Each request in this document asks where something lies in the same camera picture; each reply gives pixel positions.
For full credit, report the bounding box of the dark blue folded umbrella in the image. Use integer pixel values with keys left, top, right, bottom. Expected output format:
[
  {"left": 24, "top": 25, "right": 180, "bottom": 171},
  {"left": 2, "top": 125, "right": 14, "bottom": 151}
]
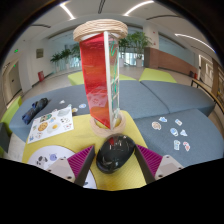
[{"left": 21, "top": 97, "right": 49, "bottom": 126}]

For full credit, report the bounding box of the framed wall plaque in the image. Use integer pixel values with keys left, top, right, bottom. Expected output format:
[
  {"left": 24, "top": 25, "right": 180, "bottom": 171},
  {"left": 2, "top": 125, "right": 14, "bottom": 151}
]
[{"left": 35, "top": 48, "right": 45, "bottom": 60}]

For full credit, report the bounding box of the ceiling strip lights group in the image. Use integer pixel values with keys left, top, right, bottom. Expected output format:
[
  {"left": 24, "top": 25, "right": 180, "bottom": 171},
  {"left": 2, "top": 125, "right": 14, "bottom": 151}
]
[{"left": 59, "top": 0, "right": 214, "bottom": 53}]

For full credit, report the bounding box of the lime green ottoman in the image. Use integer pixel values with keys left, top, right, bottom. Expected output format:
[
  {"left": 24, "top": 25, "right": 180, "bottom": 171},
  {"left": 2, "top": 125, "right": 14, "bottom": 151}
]
[
  {"left": 138, "top": 67, "right": 178, "bottom": 84},
  {"left": 67, "top": 70, "right": 137, "bottom": 86}
]

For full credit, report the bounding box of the dark grey cube seat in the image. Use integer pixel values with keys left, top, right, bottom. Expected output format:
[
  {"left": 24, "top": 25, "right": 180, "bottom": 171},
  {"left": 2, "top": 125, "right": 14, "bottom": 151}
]
[{"left": 0, "top": 121, "right": 11, "bottom": 154}]

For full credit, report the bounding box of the white round printed mouse pad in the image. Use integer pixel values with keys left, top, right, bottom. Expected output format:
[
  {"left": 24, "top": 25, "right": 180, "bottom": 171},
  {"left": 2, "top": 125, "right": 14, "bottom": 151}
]
[{"left": 27, "top": 145, "right": 98, "bottom": 190}]

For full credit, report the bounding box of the black glossy computer mouse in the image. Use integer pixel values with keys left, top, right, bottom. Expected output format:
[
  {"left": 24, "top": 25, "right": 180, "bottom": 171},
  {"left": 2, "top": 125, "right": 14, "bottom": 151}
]
[{"left": 95, "top": 133, "right": 137, "bottom": 175}]

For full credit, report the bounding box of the red fire extinguisher box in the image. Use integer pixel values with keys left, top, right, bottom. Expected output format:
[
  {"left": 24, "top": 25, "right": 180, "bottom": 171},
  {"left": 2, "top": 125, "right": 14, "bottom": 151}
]
[{"left": 37, "top": 70, "right": 46, "bottom": 83}]

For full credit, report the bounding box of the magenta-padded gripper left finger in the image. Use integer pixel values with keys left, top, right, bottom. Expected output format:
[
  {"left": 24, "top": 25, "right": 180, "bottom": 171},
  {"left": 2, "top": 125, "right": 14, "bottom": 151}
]
[{"left": 45, "top": 144, "right": 97, "bottom": 188}]

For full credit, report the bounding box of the potted green plants group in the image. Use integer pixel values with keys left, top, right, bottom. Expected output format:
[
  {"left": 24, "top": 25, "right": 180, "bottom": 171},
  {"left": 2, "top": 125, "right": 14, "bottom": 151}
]
[{"left": 49, "top": 30, "right": 155, "bottom": 73}]

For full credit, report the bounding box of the white cartoon sticker sheet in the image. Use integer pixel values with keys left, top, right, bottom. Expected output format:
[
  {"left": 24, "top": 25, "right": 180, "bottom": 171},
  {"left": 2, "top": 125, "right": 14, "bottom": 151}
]
[{"left": 26, "top": 103, "right": 75, "bottom": 145}]

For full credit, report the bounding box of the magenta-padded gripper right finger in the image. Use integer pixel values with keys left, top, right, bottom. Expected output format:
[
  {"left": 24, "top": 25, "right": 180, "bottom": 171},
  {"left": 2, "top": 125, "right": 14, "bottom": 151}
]
[{"left": 133, "top": 143, "right": 184, "bottom": 185}]

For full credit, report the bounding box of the brown wooden reception counter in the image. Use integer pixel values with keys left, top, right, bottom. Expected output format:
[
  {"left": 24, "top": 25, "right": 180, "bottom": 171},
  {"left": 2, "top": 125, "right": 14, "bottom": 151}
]
[{"left": 143, "top": 46, "right": 198, "bottom": 79}]

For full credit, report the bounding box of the lime green bench seat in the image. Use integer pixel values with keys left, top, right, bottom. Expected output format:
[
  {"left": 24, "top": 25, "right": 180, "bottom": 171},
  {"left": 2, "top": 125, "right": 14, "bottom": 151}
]
[{"left": 0, "top": 95, "right": 24, "bottom": 158}]

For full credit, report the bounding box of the black framed chair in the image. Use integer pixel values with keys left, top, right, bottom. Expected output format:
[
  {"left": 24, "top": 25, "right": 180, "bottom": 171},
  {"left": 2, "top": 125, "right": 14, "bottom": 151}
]
[{"left": 190, "top": 77, "right": 224, "bottom": 114}]

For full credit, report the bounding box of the red translucent rope-capped tower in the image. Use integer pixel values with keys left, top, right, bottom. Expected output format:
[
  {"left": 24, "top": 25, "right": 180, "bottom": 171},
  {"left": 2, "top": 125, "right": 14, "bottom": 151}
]
[{"left": 72, "top": 19, "right": 129, "bottom": 138}]

